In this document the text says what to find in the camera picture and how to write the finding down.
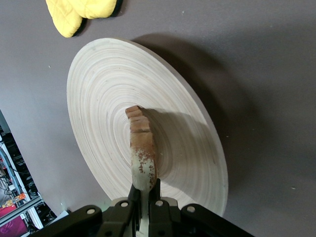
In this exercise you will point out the magenta box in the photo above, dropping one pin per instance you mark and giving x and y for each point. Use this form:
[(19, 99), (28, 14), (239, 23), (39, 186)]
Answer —
[(11, 225)]

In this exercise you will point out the round wooden plate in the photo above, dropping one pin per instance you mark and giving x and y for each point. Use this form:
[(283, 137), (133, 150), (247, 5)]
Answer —
[(111, 86)]

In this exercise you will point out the brown toast slice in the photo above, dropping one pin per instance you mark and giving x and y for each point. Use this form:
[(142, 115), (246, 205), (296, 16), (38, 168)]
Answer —
[(143, 138)]

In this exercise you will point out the aluminium shelf frame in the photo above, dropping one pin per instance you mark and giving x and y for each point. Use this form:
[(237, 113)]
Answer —
[(24, 205)]

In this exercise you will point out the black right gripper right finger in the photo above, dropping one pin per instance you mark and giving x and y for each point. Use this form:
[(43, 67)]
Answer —
[(160, 217)]

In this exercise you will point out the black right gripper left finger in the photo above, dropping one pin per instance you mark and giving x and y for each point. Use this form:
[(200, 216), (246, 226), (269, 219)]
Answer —
[(123, 217)]

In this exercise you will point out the yellow quilted oven mitt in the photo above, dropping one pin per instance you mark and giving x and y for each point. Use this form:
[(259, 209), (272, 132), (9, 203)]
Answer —
[(65, 17), (98, 8)]

